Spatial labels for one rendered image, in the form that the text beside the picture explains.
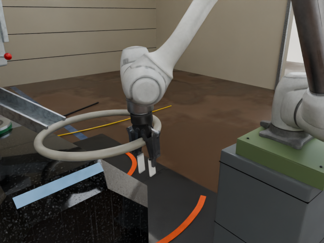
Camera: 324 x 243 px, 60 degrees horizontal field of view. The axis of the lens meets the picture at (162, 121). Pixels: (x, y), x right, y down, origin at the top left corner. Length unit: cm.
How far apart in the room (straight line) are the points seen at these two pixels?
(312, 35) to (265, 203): 67
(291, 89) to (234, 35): 512
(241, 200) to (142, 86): 81
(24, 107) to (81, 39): 553
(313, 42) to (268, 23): 490
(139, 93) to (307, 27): 51
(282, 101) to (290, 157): 22
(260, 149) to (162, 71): 61
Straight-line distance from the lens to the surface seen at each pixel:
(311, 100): 103
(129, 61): 87
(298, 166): 114
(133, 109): 91
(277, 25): 573
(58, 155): 97
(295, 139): 125
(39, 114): 139
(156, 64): 72
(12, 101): 148
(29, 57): 652
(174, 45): 76
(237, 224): 141
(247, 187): 128
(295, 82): 118
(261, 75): 594
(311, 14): 91
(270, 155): 118
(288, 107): 117
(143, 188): 134
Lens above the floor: 137
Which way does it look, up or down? 21 degrees down
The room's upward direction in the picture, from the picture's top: straight up
